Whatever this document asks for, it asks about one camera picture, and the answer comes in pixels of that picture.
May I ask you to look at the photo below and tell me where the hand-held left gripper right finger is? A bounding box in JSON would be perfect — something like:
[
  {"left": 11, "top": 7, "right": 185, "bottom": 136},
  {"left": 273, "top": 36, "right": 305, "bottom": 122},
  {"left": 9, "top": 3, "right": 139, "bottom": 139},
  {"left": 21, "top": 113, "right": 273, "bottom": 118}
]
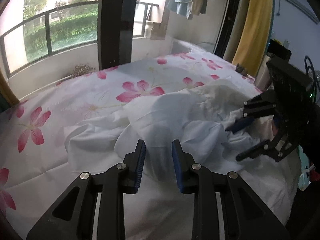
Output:
[{"left": 172, "top": 139, "right": 290, "bottom": 240}]

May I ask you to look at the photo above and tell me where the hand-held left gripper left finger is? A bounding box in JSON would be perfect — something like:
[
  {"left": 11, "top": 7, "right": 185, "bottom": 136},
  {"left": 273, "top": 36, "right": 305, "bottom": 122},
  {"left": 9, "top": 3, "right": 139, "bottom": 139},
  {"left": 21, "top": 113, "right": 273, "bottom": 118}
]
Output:
[{"left": 26, "top": 139, "right": 146, "bottom": 240}]

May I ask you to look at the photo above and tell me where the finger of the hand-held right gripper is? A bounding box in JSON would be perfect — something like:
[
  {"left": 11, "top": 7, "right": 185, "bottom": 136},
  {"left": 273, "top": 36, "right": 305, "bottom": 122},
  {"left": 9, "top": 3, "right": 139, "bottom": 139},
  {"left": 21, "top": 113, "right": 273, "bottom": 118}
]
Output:
[
  {"left": 236, "top": 140, "right": 270, "bottom": 162},
  {"left": 225, "top": 116, "right": 255, "bottom": 134}
]

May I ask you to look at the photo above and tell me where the white hooded jacket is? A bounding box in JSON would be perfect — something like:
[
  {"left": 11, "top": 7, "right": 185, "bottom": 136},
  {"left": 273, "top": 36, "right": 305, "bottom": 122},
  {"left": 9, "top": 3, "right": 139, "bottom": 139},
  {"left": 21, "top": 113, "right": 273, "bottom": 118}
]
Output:
[{"left": 64, "top": 79, "right": 303, "bottom": 223}]

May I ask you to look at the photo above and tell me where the black box with lights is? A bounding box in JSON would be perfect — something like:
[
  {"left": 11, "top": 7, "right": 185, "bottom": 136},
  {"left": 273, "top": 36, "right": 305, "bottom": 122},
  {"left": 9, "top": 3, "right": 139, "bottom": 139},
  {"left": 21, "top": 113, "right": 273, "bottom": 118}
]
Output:
[{"left": 269, "top": 39, "right": 292, "bottom": 60}]

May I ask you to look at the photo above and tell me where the small dark sill object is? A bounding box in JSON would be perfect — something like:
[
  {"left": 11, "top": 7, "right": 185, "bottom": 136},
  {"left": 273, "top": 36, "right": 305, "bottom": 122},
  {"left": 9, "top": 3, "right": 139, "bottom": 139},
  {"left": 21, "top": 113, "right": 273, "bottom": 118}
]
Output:
[{"left": 235, "top": 64, "right": 248, "bottom": 77}]

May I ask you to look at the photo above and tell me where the yellow curtain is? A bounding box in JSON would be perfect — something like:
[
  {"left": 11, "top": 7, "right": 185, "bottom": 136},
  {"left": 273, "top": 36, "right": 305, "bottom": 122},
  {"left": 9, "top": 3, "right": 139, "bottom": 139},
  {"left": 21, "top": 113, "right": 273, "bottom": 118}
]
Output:
[
  {"left": 0, "top": 70, "right": 20, "bottom": 107},
  {"left": 231, "top": 0, "right": 274, "bottom": 77}
]

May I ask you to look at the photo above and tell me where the white balcony appliance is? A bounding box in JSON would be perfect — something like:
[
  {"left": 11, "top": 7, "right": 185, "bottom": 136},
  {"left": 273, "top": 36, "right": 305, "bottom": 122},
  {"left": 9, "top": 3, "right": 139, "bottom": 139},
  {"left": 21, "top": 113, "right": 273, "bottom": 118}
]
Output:
[{"left": 171, "top": 38, "right": 215, "bottom": 54}]

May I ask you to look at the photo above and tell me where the floral bedsheet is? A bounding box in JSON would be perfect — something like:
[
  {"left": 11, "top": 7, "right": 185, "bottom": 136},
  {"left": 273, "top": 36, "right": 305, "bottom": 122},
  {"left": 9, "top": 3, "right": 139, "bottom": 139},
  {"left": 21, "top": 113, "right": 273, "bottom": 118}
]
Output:
[{"left": 0, "top": 51, "right": 303, "bottom": 240}]

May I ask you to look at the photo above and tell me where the dried plant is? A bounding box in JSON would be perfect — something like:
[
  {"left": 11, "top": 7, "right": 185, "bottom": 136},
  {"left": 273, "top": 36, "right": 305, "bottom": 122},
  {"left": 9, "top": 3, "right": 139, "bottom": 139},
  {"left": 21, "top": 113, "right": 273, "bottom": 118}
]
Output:
[{"left": 71, "top": 63, "right": 97, "bottom": 78}]

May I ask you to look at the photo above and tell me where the balcony cardboard piece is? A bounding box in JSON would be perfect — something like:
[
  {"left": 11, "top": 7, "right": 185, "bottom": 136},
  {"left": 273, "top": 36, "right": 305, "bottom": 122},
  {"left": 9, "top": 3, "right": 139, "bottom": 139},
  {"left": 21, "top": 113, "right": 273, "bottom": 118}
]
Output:
[{"left": 146, "top": 12, "right": 172, "bottom": 40}]

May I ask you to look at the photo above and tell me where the black window pillar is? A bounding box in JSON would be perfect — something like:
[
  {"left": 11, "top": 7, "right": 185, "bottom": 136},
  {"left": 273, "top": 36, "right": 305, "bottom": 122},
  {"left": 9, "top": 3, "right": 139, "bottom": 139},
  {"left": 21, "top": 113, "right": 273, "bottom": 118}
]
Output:
[{"left": 97, "top": 0, "right": 139, "bottom": 70}]

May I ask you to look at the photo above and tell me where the green hedge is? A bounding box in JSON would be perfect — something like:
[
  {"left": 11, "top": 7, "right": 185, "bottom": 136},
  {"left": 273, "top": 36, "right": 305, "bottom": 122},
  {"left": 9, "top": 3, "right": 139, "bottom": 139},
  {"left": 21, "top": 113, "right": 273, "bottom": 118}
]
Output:
[{"left": 24, "top": 7, "right": 98, "bottom": 55}]

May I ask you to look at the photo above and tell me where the balcony railing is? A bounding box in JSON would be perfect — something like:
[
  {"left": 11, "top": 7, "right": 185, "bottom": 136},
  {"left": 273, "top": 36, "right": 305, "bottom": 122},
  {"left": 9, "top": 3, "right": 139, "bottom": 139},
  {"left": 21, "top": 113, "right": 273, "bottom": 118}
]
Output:
[{"left": 0, "top": 1, "right": 160, "bottom": 79}]

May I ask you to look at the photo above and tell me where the black door frame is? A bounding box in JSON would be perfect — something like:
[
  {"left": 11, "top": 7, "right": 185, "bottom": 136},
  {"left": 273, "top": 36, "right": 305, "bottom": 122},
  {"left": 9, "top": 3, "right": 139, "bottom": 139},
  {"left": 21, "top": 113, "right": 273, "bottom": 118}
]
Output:
[{"left": 214, "top": 0, "right": 244, "bottom": 63}]

